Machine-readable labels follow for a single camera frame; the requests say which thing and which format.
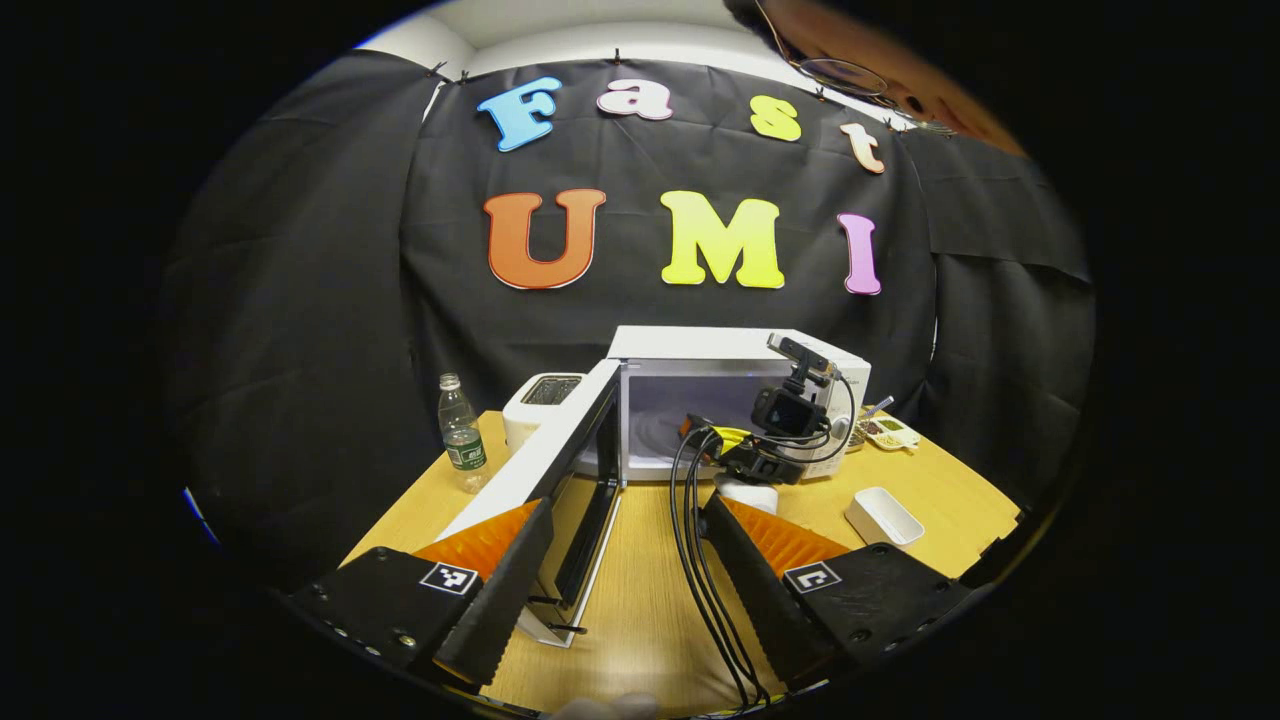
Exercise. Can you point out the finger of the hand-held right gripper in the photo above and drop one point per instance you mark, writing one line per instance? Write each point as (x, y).
(700, 428)

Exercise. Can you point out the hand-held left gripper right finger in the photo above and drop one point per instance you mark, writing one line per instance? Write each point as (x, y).
(760, 595)

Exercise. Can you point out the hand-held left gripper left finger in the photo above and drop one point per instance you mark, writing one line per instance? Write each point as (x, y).
(495, 600)

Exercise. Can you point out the white microwave oven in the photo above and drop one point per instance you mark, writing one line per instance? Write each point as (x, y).
(700, 345)

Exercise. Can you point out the white rectangular tray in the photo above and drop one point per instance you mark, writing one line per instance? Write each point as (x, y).
(885, 515)

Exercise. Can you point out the white toaster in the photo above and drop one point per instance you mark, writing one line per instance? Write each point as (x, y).
(540, 405)

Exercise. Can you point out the clear plastic water bottle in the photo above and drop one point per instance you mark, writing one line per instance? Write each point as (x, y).
(463, 440)

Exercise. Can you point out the thin-rimmed eyeglasses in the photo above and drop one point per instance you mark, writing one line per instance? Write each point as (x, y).
(845, 75)

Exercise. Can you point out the black backdrop cloth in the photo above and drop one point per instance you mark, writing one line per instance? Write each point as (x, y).
(300, 300)

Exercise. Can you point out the person's head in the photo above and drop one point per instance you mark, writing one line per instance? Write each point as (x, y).
(900, 70)

